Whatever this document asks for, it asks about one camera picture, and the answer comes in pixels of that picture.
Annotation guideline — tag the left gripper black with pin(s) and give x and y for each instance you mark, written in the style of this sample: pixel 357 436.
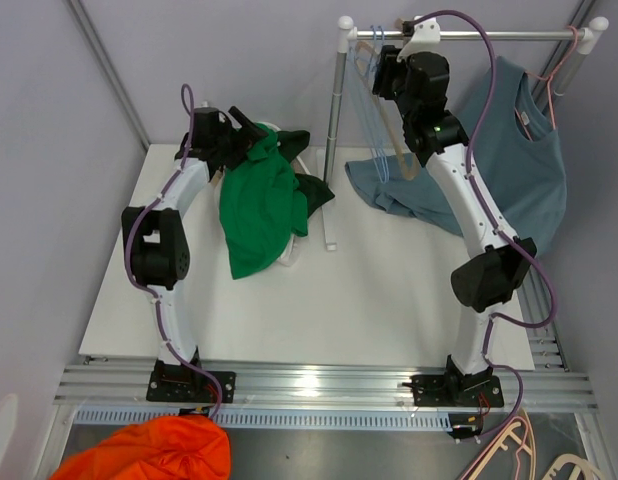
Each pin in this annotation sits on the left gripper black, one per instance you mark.
pixel 246 135

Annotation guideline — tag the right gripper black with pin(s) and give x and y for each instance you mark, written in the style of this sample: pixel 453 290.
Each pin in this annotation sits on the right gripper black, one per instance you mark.
pixel 387 68

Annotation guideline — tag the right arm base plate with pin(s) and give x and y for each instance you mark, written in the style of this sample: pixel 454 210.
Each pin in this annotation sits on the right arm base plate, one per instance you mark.
pixel 442 390

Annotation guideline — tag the dark green white t shirt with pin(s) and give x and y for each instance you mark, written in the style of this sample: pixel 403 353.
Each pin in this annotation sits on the dark green white t shirt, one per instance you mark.
pixel 316 191

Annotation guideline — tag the pink wire hanger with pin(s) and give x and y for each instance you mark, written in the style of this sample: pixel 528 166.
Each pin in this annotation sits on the pink wire hanger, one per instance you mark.
pixel 543 93

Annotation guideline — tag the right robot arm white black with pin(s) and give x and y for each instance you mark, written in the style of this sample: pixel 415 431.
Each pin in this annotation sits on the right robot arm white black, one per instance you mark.
pixel 498 258

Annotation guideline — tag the beige wooden hanger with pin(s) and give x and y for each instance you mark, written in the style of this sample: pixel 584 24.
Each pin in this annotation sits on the beige wooden hanger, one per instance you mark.
pixel 407 164

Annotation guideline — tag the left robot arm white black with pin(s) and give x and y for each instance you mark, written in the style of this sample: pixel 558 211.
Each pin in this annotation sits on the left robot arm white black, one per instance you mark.
pixel 155 247

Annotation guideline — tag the light blue wire hanger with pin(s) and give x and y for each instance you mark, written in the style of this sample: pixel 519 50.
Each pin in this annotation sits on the light blue wire hanger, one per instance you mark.
pixel 361 64

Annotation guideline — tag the bright green t shirt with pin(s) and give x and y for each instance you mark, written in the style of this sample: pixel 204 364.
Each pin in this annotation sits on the bright green t shirt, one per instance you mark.
pixel 261 207

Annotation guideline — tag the blue grey t shirt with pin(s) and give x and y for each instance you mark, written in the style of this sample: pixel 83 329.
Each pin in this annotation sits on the blue grey t shirt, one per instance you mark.
pixel 518 154

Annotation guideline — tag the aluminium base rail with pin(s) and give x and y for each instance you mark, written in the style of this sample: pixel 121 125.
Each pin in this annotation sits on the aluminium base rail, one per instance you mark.
pixel 271 396

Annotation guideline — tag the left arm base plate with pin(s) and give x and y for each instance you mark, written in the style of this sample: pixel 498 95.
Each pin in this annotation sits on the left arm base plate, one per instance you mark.
pixel 190 387

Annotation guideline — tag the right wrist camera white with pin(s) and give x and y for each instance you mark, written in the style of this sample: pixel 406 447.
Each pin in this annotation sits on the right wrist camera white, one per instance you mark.
pixel 419 37

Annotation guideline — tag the pile of spare hangers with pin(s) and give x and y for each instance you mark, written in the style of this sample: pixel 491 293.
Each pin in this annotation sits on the pile of spare hangers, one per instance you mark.
pixel 517 437

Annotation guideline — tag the orange cloth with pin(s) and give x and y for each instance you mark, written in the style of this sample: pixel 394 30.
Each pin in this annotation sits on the orange cloth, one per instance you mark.
pixel 167 447

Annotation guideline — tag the white plastic basket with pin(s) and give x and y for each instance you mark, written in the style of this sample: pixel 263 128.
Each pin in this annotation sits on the white plastic basket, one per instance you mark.
pixel 291 252

